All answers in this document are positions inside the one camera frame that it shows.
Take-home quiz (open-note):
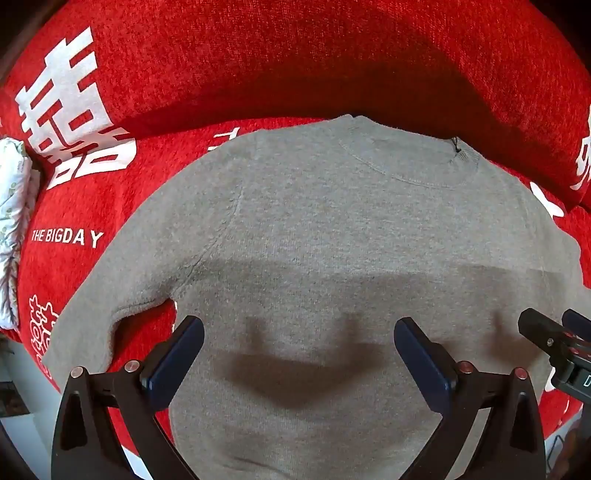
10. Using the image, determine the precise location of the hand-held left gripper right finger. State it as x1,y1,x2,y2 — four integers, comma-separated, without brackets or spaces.
393,316,548,480

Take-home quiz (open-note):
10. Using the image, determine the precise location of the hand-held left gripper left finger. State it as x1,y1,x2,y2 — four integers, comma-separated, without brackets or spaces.
51,316,206,480

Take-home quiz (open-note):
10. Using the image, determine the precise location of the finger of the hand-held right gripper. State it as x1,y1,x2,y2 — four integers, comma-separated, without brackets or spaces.
518,308,579,354
560,309,591,343

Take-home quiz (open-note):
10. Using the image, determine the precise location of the grey knit sweater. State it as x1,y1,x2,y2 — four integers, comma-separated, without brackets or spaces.
39,114,583,480

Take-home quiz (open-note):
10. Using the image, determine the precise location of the white floral cloth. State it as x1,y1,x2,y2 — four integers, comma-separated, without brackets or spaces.
0,137,43,331

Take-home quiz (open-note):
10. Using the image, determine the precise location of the red printed sofa cover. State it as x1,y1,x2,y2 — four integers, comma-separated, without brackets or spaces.
0,0,591,480

